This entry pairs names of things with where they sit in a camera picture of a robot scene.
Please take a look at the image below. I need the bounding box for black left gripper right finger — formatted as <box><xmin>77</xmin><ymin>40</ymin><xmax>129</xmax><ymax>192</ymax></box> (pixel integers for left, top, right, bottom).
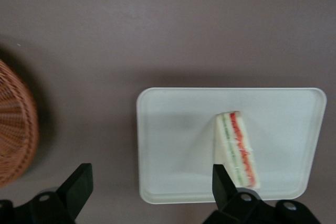
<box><xmin>204</xmin><ymin>164</ymin><xmax>320</xmax><ymax>224</ymax></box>

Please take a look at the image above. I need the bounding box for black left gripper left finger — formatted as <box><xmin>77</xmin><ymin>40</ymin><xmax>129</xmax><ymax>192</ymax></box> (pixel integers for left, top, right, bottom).
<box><xmin>0</xmin><ymin>163</ymin><xmax>93</xmax><ymax>224</ymax></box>

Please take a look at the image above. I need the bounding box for triangle sandwich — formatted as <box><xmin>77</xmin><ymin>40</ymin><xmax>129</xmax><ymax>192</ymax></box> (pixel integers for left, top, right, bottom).
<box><xmin>213</xmin><ymin>110</ymin><xmax>262</xmax><ymax>189</ymax></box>

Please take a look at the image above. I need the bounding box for beige rectangular tray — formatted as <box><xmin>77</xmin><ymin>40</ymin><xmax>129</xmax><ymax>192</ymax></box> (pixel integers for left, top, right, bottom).
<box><xmin>136</xmin><ymin>87</ymin><xmax>328</xmax><ymax>205</ymax></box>

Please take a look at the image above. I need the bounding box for round brown wicker basket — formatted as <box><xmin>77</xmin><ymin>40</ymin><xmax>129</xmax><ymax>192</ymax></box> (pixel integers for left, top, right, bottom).
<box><xmin>0</xmin><ymin>58</ymin><xmax>40</xmax><ymax>189</ymax></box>

